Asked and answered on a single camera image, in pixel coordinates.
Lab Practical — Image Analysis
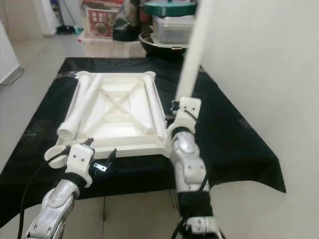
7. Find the white plastic children table top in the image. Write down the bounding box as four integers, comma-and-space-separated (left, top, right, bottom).
44, 71, 180, 167

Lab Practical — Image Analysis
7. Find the black wok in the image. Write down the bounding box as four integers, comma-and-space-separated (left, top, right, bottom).
139, 31, 190, 56

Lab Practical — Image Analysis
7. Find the black tablecloth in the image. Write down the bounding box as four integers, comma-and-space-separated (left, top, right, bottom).
0, 56, 287, 227

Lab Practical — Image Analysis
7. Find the clear plastic storage box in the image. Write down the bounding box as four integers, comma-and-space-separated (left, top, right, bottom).
152, 15, 197, 45

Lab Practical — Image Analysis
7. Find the pink checkered tablecloth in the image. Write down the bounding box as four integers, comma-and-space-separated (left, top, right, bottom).
80, 36, 145, 58

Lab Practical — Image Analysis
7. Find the black bag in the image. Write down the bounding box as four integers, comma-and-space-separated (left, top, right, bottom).
114, 0, 145, 41

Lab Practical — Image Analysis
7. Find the dark green pot lid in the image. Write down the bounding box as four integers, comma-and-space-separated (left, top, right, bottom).
144, 0, 197, 17

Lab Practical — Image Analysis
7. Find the red printed cardboard box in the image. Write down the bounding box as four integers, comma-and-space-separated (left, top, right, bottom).
87, 7, 118, 39

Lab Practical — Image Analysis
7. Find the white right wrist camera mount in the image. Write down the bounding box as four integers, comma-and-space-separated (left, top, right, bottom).
167, 96, 202, 145

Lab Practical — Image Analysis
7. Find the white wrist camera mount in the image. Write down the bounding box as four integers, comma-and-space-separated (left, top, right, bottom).
65, 143, 96, 189
167, 96, 202, 145

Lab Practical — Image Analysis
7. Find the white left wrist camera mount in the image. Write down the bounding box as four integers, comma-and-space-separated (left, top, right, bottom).
65, 143, 96, 189

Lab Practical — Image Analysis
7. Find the grey folding table frame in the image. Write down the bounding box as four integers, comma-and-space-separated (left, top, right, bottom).
101, 188, 179, 222

